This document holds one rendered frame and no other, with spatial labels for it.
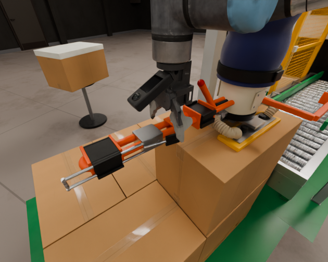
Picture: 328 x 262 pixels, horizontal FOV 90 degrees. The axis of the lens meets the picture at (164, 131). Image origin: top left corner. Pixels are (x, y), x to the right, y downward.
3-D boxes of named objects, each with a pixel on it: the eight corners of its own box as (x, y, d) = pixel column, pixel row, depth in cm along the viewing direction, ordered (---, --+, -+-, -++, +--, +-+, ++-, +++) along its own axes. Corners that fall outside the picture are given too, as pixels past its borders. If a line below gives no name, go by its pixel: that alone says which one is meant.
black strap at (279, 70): (237, 62, 78) (239, 53, 75) (290, 75, 63) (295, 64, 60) (204, 71, 67) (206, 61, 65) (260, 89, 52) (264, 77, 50)
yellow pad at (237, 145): (259, 113, 84) (263, 104, 81) (280, 122, 78) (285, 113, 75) (216, 139, 68) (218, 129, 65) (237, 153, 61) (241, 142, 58)
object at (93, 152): (113, 147, 49) (110, 134, 46) (125, 162, 44) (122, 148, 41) (84, 159, 45) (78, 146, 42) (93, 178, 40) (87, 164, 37)
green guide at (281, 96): (312, 75, 250) (316, 69, 245) (320, 77, 243) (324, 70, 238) (257, 105, 173) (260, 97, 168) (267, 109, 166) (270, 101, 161)
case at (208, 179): (219, 140, 129) (231, 92, 105) (270, 173, 103) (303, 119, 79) (155, 178, 100) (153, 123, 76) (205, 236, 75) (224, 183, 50)
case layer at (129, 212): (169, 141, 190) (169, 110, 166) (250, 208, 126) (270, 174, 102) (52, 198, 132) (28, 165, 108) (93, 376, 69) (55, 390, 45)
